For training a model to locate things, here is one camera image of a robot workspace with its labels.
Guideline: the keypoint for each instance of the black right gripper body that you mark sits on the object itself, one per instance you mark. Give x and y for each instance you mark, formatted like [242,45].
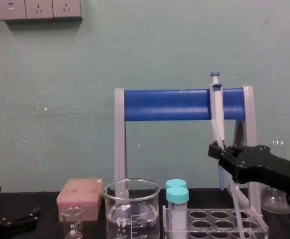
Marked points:
[271,169]

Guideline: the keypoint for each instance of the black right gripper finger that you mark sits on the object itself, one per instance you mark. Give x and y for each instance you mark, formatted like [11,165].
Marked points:
[214,150]
[228,163]

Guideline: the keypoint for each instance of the clear glass conical flask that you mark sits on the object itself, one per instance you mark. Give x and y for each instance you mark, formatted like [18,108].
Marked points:
[274,202]

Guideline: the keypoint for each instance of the small glass beaker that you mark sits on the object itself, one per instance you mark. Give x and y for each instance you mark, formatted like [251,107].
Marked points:
[71,224]

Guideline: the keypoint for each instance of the teal capped centrifuge tube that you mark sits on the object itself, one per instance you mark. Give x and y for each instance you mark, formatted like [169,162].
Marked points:
[175,183]
[177,196]

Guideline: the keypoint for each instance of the clear acrylic tube rack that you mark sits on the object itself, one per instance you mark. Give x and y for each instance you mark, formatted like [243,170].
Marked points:
[209,219]

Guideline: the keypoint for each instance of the pink pipette tip box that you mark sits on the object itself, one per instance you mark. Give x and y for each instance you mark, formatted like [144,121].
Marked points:
[78,196]

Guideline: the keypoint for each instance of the blue and grey pipette stand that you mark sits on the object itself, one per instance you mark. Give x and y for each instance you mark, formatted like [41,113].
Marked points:
[159,104]

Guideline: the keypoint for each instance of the large glass beaker with water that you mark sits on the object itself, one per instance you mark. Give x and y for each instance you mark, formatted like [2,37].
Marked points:
[132,219]

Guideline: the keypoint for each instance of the grey wall switch plate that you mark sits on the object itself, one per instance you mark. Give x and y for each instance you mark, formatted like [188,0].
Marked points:
[11,10]

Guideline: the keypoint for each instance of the grey wall power socket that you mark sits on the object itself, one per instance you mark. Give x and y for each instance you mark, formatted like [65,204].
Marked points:
[39,8]
[66,8]

